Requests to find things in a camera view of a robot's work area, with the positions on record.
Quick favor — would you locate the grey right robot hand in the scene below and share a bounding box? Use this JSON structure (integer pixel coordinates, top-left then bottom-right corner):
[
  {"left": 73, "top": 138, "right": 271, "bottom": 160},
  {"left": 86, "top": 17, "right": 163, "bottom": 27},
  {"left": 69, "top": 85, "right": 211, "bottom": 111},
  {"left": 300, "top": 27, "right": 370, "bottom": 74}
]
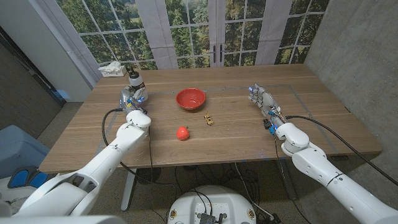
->
[{"left": 248, "top": 83, "right": 285, "bottom": 127}]

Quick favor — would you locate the clear oil cruet black cap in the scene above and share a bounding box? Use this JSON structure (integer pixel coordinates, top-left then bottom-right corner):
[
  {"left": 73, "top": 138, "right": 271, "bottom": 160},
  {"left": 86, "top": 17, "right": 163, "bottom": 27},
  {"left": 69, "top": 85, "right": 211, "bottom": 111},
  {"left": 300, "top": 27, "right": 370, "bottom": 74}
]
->
[{"left": 127, "top": 67, "right": 149, "bottom": 103}]

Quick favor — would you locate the red bowl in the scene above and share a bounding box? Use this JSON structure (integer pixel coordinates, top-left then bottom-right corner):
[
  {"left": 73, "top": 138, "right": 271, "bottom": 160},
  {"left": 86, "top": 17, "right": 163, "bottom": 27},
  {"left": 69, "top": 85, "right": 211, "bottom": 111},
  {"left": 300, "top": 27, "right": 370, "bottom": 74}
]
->
[{"left": 175, "top": 88, "right": 206, "bottom": 111}]

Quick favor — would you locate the red apple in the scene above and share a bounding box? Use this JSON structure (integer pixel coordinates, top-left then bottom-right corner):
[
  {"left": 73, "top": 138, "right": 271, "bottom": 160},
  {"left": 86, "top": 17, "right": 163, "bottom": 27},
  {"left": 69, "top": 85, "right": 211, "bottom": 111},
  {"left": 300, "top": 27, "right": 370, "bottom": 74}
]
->
[{"left": 175, "top": 125, "right": 190, "bottom": 141}]

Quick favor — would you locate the grey table leg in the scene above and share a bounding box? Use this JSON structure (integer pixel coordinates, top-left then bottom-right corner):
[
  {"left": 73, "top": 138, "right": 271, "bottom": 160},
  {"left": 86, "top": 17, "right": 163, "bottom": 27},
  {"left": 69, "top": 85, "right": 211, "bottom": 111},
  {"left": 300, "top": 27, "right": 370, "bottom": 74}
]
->
[{"left": 276, "top": 160, "right": 298, "bottom": 200}]

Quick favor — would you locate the printed window backdrop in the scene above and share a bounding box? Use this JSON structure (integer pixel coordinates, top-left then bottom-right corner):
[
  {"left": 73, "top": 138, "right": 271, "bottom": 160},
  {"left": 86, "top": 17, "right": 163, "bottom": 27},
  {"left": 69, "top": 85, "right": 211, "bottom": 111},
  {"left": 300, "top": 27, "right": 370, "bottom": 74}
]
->
[{"left": 55, "top": 0, "right": 330, "bottom": 71}]

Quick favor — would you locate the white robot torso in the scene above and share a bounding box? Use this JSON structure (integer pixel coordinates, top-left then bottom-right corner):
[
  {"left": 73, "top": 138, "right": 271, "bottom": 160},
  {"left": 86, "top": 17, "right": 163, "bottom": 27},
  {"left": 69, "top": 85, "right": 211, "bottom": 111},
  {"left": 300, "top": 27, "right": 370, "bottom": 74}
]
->
[{"left": 167, "top": 185, "right": 257, "bottom": 224}]

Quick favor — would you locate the round black floor fan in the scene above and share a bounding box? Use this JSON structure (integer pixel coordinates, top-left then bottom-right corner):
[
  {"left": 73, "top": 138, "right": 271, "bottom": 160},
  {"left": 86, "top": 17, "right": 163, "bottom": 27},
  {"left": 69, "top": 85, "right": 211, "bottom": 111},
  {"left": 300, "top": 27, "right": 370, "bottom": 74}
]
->
[{"left": 136, "top": 167, "right": 162, "bottom": 185}]

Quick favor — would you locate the white tissue box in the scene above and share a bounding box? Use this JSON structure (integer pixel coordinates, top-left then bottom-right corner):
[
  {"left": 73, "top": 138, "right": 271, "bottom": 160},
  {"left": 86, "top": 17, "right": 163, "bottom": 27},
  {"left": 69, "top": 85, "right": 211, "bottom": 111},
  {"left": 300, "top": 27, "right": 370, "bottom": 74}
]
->
[{"left": 98, "top": 60, "right": 127, "bottom": 78}]

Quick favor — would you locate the white table leg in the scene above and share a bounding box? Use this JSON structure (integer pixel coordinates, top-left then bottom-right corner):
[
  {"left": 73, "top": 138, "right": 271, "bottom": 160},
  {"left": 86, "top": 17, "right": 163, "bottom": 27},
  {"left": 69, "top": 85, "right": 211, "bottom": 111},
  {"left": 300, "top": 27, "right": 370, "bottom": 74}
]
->
[{"left": 120, "top": 167, "right": 137, "bottom": 212}]

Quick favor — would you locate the grey-blue upholstered chair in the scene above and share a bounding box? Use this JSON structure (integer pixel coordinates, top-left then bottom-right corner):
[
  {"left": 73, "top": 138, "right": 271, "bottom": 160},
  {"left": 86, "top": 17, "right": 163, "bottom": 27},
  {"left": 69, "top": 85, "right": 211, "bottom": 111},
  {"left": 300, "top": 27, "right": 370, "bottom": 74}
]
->
[{"left": 0, "top": 124, "right": 50, "bottom": 180}]

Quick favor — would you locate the black and blue foot pedal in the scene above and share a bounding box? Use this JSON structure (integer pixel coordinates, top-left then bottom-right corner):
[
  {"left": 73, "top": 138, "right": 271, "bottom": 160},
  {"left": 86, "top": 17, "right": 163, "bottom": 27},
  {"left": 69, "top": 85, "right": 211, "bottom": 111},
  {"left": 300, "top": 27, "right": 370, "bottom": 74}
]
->
[{"left": 7, "top": 166, "right": 58, "bottom": 190}]

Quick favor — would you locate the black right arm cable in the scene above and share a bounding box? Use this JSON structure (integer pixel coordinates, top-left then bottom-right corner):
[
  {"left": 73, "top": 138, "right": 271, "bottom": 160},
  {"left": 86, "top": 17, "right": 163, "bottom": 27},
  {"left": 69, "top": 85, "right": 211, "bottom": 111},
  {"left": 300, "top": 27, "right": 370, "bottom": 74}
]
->
[{"left": 285, "top": 115, "right": 398, "bottom": 187}]

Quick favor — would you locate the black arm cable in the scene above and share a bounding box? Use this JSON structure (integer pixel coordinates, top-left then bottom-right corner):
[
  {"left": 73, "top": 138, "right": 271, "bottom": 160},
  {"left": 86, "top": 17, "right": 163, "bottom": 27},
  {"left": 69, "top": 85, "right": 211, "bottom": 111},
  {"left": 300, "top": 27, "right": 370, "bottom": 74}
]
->
[
  {"left": 101, "top": 108, "right": 178, "bottom": 187},
  {"left": 285, "top": 115, "right": 398, "bottom": 187}
]

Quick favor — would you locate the white floor cable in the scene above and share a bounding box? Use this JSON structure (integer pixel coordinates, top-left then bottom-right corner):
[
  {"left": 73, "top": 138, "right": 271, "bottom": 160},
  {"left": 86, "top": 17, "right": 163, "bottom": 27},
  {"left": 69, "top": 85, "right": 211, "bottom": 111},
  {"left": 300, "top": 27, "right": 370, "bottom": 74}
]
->
[{"left": 234, "top": 162, "right": 276, "bottom": 220}]

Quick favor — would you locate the black floor cable tangle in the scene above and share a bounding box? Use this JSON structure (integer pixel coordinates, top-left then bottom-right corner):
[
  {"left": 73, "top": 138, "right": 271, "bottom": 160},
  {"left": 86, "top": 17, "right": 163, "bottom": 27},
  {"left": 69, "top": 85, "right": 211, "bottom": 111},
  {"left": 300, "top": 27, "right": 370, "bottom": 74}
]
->
[{"left": 174, "top": 162, "right": 261, "bottom": 200}]

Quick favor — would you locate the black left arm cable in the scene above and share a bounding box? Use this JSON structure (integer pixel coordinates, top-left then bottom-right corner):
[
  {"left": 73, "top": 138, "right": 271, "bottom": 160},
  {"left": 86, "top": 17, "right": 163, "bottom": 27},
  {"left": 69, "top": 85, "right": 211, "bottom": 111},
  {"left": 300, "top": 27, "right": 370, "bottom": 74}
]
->
[{"left": 101, "top": 108, "right": 178, "bottom": 187}]

